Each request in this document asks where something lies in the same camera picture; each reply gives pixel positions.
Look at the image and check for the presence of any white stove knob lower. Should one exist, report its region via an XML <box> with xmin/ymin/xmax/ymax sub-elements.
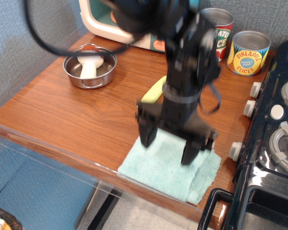
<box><xmin>229</xmin><ymin>142</ymin><xmax>242</xmax><ymax>162</ymax></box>

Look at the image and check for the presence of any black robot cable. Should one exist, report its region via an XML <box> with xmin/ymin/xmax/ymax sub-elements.
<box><xmin>24</xmin><ymin>0</ymin><xmax>132</xmax><ymax>58</ymax></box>

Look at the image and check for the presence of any light blue cloth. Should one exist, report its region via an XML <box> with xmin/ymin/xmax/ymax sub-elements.
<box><xmin>118</xmin><ymin>129</ymin><xmax>221</xmax><ymax>205</ymax></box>

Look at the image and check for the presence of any tomato sauce can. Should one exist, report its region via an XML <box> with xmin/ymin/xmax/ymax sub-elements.
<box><xmin>201</xmin><ymin>8</ymin><xmax>234</xmax><ymax>61</ymax></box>

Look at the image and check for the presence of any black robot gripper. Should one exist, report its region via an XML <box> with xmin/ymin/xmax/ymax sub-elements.
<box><xmin>136</xmin><ymin>93</ymin><xmax>218</xmax><ymax>165</ymax></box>

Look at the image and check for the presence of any white round stove button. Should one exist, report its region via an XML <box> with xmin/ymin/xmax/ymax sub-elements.
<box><xmin>270</xmin><ymin>104</ymin><xmax>284</xmax><ymax>120</ymax></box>

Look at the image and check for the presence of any plush white brown mushroom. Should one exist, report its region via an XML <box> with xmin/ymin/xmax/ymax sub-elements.
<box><xmin>77</xmin><ymin>45</ymin><xmax>104</xmax><ymax>79</ymax></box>

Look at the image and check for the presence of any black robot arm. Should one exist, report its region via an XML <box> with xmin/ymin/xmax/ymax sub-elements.
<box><xmin>105</xmin><ymin>0</ymin><xmax>220</xmax><ymax>165</ymax></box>

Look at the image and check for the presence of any white stove knob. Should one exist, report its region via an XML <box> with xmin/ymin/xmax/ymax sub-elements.
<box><xmin>243</xmin><ymin>100</ymin><xmax>256</xmax><ymax>118</ymax></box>
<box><xmin>229</xmin><ymin>142</ymin><xmax>242</xmax><ymax>162</ymax></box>
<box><xmin>250</xmin><ymin>82</ymin><xmax>262</xmax><ymax>99</ymax></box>

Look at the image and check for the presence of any pineapple slices can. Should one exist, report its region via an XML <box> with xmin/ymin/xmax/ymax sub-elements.
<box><xmin>227</xmin><ymin>31</ymin><xmax>271</xmax><ymax>76</ymax></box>

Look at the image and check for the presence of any grey stove burner lower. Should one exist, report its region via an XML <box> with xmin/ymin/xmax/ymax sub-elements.
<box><xmin>269</xmin><ymin>122</ymin><xmax>288</xmax><ymax>171</ymax></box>

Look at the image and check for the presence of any stainless steel pan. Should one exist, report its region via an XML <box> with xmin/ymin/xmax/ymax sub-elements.
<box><xmin>63</xmin><ymin>44</ymin><xmax>117</xmax><ymax>89</ymax></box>

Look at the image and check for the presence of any spoon with yellow-green handle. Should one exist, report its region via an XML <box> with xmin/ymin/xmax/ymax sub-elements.
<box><xmin>140</xmin><ymin>76</ymin><xmax>167</xmax><ymax>104</ymax></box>

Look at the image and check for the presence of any black toy stove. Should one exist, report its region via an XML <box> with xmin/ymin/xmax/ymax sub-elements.
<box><xmin>198</xmin><ymin>41</ymin><xmax>288</xmax><ymax>230</ymax></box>

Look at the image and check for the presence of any orange object bottom left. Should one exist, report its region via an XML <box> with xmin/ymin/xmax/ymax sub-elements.
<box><xmin>1</xmin><ymin>223</ymin><xmax>12</xmax><ymax>230</ymax></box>

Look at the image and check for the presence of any white stove knob upper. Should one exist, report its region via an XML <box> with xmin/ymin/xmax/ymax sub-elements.
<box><xmin>250</xmin><ymin>82</ymin><xmax>262</xmax><ymax>99</ymax></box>

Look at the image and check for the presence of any teal toy microwave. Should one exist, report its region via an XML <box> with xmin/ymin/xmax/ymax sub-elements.
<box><xmin>79</xmin><ymin>0</ymin><xmax>165</xmax><ymax>52</ymax></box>

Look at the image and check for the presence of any white stove knob middle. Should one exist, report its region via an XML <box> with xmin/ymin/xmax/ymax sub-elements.
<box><xmin>243</xmin><ymin>100</ymin><xmax>256</xmax><ymax>118</ymax></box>

